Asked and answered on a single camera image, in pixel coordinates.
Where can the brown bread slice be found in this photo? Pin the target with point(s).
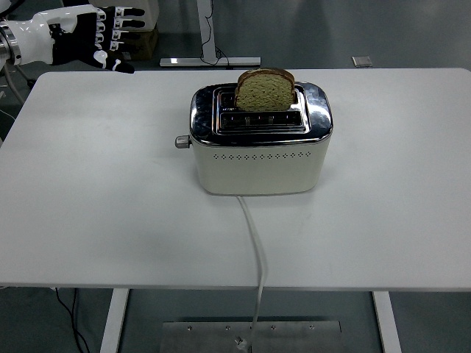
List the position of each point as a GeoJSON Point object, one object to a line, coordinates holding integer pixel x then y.
{"type": "Point", "coordinates": [265, 95]}

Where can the brown cardboard box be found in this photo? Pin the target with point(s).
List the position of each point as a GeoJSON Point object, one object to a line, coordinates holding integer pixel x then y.
{"type": "Point", "coordinates": [146, 48]}

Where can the grey toaster lever knob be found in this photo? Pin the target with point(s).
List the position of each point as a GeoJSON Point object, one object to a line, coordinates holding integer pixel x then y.
{"type": "Point", "coordinates": [181, 142]}

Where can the black box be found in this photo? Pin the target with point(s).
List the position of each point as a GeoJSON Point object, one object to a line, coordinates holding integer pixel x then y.
{"type": "Point", "coordinates": [75, 2]}

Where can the white table leg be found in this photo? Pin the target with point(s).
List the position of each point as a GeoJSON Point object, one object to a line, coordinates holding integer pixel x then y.
{"type": "Point", "coordinates": [114, 323]}
{"type": "Point", "coordinates": [386, 323]}

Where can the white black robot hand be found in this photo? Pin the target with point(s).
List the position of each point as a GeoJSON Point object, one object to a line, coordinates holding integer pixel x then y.
{"type": "Point", "coordinates": [37, 36]}

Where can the cream chrome toaster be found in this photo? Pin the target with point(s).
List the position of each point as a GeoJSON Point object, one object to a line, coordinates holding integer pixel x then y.
{"type": "Point", "coordinates": [257, 173]}

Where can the grey floor socket cover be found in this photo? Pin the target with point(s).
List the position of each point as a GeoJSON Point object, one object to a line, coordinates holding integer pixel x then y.
{"type": "Point", "coordinates": [361, 61]}

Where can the white desk stand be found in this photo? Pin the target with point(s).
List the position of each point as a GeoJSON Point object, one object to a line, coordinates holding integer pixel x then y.
{"type": "Point", "coordinates": [206, 29]}

